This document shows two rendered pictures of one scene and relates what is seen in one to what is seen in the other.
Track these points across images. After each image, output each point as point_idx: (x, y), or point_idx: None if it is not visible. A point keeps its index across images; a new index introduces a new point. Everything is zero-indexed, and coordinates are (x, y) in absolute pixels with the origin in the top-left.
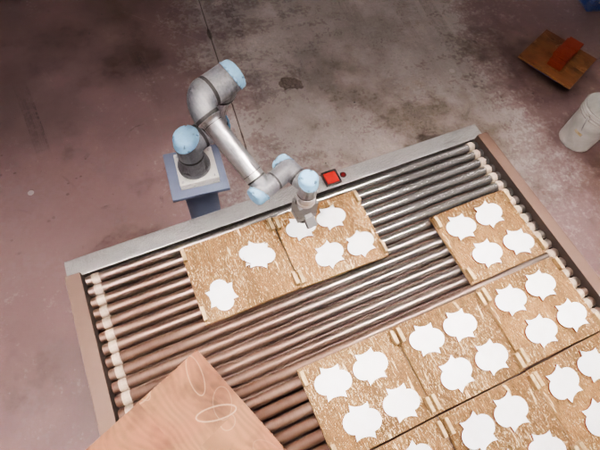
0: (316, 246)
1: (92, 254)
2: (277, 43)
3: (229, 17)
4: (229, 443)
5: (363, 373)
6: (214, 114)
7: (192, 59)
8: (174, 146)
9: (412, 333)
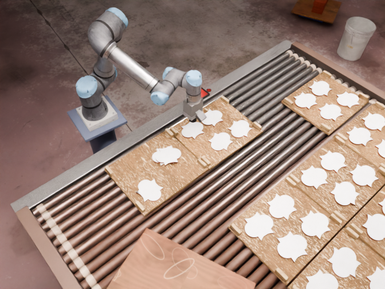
0: (208, 139)
1: (32, 191)
2: (120, 42)
3: (78, 33)
4: (199, 286)
5: (279, 213)
6: (113, 43)
7: (58, 66)
8: (79, 93)
9: (302, 175)
